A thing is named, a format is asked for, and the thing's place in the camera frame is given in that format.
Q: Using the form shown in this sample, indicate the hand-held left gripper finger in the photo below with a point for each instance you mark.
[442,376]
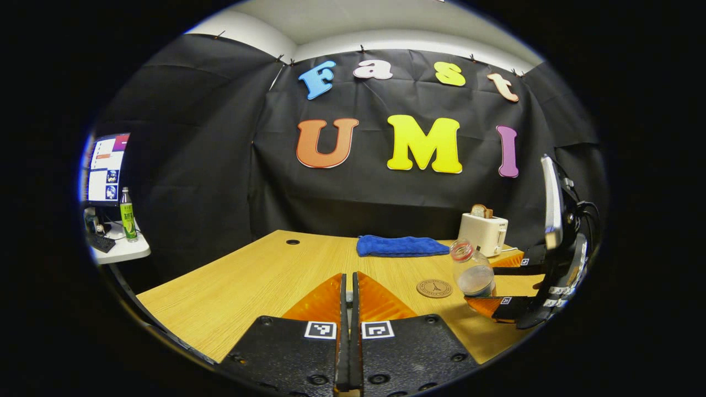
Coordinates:
[343,353]
[356,353]

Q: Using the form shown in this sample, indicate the white side table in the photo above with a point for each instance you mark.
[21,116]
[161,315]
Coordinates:
[129,251]

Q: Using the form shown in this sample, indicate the round brown coaster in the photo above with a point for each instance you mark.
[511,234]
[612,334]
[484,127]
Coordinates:
[434,288]

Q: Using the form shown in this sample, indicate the clear plastic water bottle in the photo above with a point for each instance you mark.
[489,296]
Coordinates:
[474,275]

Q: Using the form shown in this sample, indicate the computer monitor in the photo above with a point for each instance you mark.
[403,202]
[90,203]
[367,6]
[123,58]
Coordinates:
[107,171]

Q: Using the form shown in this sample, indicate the blue towel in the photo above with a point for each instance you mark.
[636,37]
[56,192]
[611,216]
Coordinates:
[402,246]

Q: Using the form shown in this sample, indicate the black backdrop cloth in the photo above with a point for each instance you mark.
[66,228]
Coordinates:
[386,198]

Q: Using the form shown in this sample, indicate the white toaster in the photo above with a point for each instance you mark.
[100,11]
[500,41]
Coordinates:
[482,234]

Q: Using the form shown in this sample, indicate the black keyboard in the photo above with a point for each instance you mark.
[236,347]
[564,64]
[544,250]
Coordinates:
[102,243]

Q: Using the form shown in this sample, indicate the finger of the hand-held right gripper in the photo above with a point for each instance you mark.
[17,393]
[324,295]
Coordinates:
[510,311]
[524,269]

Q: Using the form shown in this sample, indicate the green drink bottle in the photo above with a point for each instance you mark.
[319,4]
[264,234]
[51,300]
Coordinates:
[128,220]

